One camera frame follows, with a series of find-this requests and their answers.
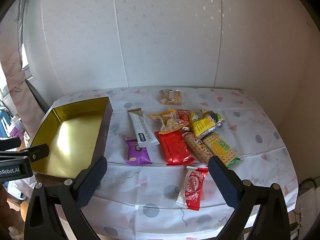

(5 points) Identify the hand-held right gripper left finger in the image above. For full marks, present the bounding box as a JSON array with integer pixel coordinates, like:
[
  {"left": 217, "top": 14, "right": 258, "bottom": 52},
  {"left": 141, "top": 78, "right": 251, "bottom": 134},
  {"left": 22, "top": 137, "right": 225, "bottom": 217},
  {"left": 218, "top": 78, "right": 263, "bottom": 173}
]
[{"left": 24, "top": 156, "right": 108, "bottom": 240}]

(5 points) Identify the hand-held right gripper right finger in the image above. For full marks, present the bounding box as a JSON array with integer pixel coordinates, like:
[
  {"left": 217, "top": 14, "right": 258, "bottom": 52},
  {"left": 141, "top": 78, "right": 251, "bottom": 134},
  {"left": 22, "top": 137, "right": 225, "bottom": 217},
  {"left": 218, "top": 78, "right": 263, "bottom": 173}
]
[{"left": 207, "top": 156, "right": 293, "bottom": 240}]

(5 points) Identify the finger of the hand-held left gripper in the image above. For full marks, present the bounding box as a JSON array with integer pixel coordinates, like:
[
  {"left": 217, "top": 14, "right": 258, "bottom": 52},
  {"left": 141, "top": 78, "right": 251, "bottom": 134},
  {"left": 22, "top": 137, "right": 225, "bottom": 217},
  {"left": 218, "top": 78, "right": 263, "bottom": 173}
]
[
  {"left": 0, "top": 137, "right": 22, "bottom": 151},
  {"left": 19, "top": 144, "right": 50, "bottom": 162}
]

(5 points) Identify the red and white snack packet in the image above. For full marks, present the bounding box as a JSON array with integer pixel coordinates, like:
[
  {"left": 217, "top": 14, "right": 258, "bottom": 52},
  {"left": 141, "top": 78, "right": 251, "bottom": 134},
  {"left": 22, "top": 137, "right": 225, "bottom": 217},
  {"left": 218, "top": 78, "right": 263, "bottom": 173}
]
[{"left": 176, "top": 165, "right": 209, "bottom": 211}]

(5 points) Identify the yellow cracker packet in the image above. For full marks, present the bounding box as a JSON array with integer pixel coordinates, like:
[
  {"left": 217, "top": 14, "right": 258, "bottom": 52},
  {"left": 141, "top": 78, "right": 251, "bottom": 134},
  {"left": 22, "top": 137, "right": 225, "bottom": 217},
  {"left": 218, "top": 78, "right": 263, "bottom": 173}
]
[{"left": 202, "top": 132, "right": 242, "bottom": 168}]

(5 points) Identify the gold metal tin box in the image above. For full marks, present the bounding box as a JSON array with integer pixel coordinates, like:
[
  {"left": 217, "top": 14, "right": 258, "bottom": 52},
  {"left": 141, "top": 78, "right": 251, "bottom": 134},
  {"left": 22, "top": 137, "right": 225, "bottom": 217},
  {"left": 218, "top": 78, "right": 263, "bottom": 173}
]
[{"left": 28, "top": 96, "right": 113, "bottom": 180}]

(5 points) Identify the brown sesame bar packet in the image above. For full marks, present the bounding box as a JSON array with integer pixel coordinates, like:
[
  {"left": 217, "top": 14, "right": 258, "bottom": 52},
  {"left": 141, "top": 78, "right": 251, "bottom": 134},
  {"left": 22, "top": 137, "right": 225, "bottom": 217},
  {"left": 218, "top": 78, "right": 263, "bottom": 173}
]
[{"left": 183, "top": 132, "right": 213, "bottom": 165}]

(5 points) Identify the purple snack packet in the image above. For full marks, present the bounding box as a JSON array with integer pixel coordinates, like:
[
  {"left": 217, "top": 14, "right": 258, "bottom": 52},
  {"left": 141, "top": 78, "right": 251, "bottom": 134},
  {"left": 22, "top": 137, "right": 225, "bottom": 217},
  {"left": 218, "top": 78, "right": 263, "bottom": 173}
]
[{"left": 125, "top": 138, "right": 152, "bottom": 165}]

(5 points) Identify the large red snack packet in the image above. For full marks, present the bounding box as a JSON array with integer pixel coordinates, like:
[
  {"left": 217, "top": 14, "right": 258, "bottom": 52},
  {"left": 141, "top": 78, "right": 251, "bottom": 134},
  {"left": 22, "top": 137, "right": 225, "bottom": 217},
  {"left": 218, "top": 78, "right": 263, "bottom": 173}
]
[{"left": 154, "top": 129, "right": 195, "bottom": 166}]

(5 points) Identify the yellow snack packet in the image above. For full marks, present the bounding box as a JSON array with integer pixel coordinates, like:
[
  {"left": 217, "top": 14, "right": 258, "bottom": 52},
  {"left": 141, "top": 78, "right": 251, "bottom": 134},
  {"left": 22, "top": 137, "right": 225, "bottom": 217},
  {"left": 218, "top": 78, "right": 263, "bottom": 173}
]
[{"left": 190, "top": 112, "right": 223, "bottom": 137}]

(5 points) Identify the green and black snack packet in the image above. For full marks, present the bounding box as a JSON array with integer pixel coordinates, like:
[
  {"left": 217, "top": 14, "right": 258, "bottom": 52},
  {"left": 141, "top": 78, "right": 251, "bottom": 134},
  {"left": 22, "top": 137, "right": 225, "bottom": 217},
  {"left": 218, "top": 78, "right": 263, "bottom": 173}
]
[{"left": 201, "top": 109, "right": 226, "bottom": 126}]

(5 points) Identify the white stick snack packet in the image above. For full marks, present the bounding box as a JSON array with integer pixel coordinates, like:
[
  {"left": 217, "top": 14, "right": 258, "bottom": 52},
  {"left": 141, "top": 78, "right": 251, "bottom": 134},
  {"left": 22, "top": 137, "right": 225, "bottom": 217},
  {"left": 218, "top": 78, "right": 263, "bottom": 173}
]
[{"left": 127, "top": 108, "right": 160, "bottom": 148}]

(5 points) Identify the small red snack packet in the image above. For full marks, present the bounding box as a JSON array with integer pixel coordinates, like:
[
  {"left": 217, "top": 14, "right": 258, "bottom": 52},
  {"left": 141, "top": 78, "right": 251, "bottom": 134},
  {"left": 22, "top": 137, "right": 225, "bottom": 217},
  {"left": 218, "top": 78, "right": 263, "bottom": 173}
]
[{"left": 177, "top": 109, "right": 194, "bottom": 133}]

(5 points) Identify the clear orange-edged snack bag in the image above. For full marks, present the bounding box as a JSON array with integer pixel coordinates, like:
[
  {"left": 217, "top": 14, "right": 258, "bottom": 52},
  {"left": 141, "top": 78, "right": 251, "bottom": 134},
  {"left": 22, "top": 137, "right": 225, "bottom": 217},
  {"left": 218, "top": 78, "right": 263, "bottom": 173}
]
[{"left": 150, "top": 109, "right": 190, "bottom": 135}]

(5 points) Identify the purple box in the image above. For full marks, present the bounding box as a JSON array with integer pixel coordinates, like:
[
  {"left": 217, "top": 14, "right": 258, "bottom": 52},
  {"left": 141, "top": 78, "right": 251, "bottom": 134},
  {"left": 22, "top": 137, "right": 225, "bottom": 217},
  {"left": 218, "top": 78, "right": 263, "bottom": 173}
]
[{"left": 10, "top": 126, "right": 25, "bottom": 137}]

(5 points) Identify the blue object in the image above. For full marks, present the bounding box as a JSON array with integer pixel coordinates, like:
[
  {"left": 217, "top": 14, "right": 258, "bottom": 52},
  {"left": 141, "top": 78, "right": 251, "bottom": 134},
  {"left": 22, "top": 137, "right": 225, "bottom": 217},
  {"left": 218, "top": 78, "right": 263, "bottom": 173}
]
[{"left": 0, "top": 109, "right": 12, "bottom": 140}]

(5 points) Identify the white patterned tablecloth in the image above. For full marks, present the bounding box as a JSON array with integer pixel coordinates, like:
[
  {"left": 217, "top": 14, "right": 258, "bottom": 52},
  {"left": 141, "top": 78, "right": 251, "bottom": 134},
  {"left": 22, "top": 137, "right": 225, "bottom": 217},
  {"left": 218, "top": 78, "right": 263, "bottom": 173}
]
[{"left": 32, "top": 87, "right": 299, "bottom": 240}]

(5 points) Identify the black board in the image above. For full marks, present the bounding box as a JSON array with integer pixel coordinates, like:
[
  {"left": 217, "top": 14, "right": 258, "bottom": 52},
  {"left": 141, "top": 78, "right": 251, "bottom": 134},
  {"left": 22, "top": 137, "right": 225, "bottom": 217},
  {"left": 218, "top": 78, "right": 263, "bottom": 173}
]
[{"left": 25, "top": 79, "right": 50, "bottom": 113}]

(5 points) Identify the pink patterned curtain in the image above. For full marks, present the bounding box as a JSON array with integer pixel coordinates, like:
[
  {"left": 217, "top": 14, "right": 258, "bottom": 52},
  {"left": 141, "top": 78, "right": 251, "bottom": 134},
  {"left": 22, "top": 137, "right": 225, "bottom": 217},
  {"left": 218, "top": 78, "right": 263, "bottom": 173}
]
[{"left": 0, "top": 0, "right": 48, "bottom": 120}]

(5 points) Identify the white ribbed appliance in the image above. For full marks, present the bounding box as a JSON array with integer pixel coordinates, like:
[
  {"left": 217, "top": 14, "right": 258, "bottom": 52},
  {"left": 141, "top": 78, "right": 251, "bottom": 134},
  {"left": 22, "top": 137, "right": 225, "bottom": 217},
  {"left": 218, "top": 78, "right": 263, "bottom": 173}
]
[{"left": 298, "top": 187, "right": 320, "bottom": 229}]

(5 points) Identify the clear pastry packet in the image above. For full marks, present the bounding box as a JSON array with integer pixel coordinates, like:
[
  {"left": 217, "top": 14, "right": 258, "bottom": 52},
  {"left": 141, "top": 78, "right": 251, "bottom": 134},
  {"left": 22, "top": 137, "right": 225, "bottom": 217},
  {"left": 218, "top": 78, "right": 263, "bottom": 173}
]
[{"left": 160, "top": 89, "right": 185, "bottom": 105}]

